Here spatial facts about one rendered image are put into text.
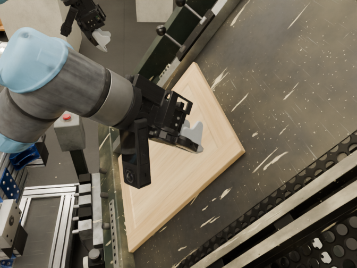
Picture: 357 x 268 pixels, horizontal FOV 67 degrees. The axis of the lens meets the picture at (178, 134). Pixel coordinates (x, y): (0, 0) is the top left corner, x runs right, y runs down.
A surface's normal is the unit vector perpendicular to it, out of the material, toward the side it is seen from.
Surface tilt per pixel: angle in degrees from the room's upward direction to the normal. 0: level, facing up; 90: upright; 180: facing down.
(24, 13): 90
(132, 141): 72
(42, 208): 0
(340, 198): 57
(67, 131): 90
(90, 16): 90
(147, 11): 90
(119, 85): 46
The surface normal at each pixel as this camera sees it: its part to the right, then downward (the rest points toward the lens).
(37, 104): 0.00, 0.69
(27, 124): 0.18, 0.80
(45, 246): 0.07, -0.71
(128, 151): -0.69, 0.19
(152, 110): 0.69, 0.12
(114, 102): 0.59, 0.36
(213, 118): -0.77, -0.29
